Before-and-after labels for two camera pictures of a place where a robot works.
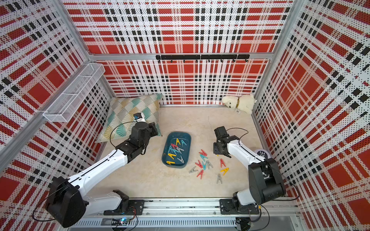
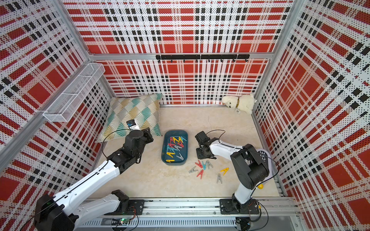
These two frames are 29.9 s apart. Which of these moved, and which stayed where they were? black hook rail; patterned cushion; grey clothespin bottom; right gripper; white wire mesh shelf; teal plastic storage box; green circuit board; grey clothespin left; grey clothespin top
Moved: grey clothespin top; right gripper
Stayed: teal plastic storage box; green circuit board; grey clothespin bottom; patterned cushion; grey clothespin left; black hook rail; white wire mesh shelf
